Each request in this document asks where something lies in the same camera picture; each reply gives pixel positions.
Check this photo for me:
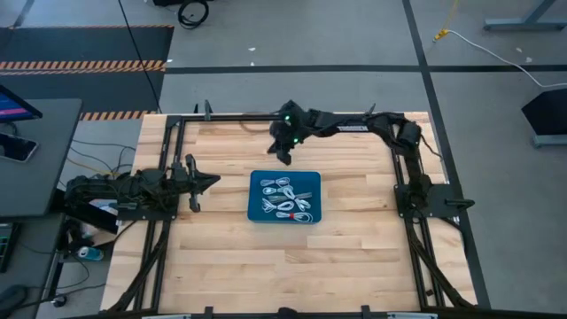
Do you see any white USB-C cable black tie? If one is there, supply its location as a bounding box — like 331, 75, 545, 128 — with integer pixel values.
260, 198, 297, 214
260, 176, 291, 188

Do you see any black stand base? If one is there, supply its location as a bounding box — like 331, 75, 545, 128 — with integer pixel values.
521, 87, 567, 148

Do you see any black computer mouse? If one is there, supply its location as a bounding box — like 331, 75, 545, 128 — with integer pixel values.
0, 284, 30, 314

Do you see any lit desk monitor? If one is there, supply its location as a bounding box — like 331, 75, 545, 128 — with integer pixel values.
0, 83, 44, 123

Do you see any black aluminium table frame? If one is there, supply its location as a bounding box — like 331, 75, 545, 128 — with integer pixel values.
101, 113, 479, 319

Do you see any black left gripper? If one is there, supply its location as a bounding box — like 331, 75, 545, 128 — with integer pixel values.
170, 152, 221, 214

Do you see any white floor cable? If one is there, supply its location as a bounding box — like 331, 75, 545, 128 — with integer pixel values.
445, 28, 567, 89

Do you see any black smartphone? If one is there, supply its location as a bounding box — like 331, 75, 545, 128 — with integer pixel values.
0, 131, 39, 163

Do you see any grey table leg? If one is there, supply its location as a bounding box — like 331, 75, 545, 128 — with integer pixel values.
482, 0, 567, 32

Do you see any black hazard-striped floor mat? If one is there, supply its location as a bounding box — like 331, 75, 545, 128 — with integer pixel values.
0, 24, 175, 121

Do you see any black keyboard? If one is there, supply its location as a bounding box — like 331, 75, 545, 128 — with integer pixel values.
0, 223, 19, 274

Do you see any grey desk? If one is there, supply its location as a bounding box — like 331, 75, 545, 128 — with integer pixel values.
0, 97, 83, 218

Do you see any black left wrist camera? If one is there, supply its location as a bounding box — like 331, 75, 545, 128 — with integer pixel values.
170, 171, 190, 191

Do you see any thick white braided USB-C cable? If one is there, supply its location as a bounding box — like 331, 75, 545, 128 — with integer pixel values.
281, 185, 313, 212

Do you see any long black floor cable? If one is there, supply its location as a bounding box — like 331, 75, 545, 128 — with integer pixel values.
116, 0, 163, 115

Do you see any teal small device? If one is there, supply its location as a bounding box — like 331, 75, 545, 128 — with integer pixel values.
77, 246, 105, 262

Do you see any black-white braided USB-C cable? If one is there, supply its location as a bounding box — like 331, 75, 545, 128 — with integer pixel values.
268, 191, 314, 203

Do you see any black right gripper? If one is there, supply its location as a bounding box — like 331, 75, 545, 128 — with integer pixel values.
267, 99, 314, 167

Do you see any coiled black cable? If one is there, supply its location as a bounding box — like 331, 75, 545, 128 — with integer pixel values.
176, 0, 210, 30

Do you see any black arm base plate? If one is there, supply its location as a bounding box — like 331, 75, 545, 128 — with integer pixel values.
115, 194, 178, 222
393, 183, 476, 219

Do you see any white USB-C cable red tie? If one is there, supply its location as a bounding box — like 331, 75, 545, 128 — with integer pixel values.
275, 211, 315, 223

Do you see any blue plastic tray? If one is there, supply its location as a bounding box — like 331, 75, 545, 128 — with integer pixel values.
246, 169, 323, 224

